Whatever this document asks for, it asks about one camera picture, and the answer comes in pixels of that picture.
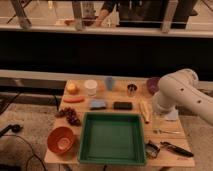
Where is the black eraser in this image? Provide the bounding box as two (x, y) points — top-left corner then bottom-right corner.
(113, 102), (133, 110)

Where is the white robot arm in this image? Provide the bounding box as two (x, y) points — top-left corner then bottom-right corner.
(152, 69), (213, 131)

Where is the metal fork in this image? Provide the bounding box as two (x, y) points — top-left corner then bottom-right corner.
(153, 129), (180, 134)

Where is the light blue plate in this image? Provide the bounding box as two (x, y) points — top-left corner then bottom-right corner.
(165, 108), (178, 121)

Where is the purple bowl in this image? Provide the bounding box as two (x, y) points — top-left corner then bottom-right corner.
(146, 77), (160, 95)

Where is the small metal cup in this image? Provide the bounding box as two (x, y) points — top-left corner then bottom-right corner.
(127, 84), (137, 97)

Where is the green plastic tray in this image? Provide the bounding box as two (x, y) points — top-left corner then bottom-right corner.
(78, 112), (147, 166)

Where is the light blue cup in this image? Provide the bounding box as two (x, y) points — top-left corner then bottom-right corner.
(105, 77), (115, 91)

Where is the blue sponge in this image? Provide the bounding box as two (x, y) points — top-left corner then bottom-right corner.
(89, 100), (106, 110)

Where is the white cup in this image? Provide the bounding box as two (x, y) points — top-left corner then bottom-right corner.
(84, 80), (98, 96)

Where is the orange carrot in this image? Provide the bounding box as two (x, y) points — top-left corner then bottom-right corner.
(63, 97), (84, 103)

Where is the bunch of dark grapes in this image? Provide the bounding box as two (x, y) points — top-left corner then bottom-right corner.
(55, 107), (81, 126)

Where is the yellow apple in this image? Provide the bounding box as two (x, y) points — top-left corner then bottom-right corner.
(66, 83), (79, 95)

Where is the orange bowl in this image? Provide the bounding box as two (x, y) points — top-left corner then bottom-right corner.
(47, 127), (75, 155)

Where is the person in background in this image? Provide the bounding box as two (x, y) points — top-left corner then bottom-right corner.
(94, 0), (151, 27)

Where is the black handled peeler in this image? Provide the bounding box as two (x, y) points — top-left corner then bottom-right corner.
(161, 141), (194, 157)

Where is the black cable with plug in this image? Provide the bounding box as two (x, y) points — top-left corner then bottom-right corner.
(0, 123), (48, 171)

